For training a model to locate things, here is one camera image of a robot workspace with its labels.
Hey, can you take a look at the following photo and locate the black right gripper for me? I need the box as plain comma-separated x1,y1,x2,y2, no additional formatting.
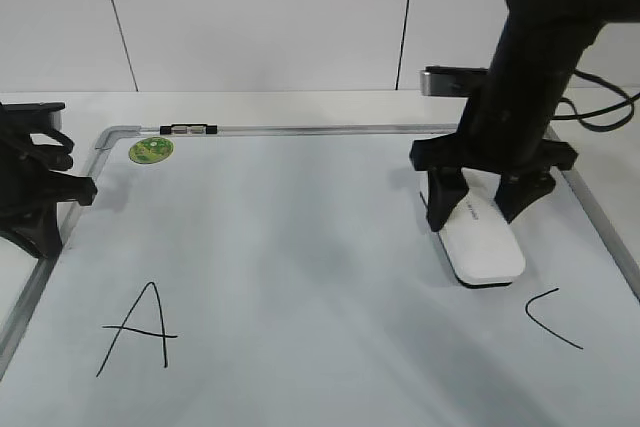
410,129,575,231

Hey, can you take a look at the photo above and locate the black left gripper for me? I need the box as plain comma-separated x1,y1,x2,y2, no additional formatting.
1,114,97,259

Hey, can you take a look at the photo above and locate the white whiteboard eraser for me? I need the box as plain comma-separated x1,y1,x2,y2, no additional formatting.
432,185,526,289

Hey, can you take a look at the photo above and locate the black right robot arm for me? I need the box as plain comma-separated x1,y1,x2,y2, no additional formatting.
409,0,639,231

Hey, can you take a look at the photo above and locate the green round magnet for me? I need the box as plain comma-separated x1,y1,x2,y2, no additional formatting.
128,137,174,165

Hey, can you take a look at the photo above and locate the black silver marker clip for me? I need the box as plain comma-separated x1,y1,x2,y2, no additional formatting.
159,124,218,136

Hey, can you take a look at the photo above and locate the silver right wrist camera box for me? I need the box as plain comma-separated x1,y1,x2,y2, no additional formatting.
420,66,487,98

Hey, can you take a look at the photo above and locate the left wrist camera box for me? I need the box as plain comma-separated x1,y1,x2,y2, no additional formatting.
1,102,66,133

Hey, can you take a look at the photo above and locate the white board with aluminium frame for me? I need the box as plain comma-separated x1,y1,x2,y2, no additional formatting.
1,127,639,426

